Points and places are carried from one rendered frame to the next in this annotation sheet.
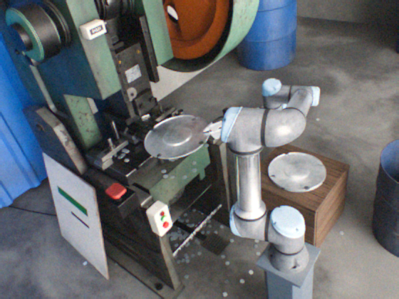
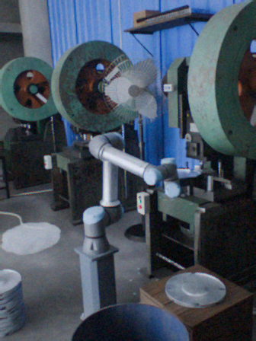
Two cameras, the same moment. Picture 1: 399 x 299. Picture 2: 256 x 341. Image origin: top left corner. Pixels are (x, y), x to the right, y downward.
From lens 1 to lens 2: 2.55 m
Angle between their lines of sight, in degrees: 91
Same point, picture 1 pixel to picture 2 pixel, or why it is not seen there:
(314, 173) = (186, 297)
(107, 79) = (172, 117)
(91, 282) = not seen: hidden behind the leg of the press
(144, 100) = (190, 147)
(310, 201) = (152, 288)
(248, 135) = not seen: hidden behind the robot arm
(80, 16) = (170, 80)
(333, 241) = not seen: outside the picture
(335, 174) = (181, 311)
